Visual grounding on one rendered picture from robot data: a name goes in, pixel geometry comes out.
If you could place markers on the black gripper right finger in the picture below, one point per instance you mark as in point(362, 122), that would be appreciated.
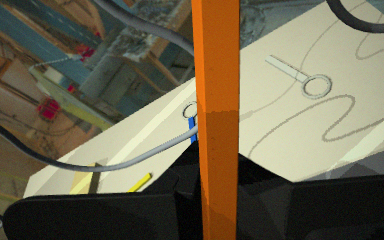
point(270, 207)

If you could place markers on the tan flat rectangular block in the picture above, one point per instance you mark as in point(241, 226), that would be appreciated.
point(85, 182)

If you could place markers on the grey loop with blue handle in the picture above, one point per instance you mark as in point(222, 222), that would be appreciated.
point(191, 121)

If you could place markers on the pale grey loop with straight handle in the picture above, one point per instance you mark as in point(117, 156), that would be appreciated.
point(298, 76)

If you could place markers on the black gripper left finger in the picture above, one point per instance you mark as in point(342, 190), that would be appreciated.
point(169, 208)

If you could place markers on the orange handle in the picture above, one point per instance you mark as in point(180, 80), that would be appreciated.
point(216, 35)

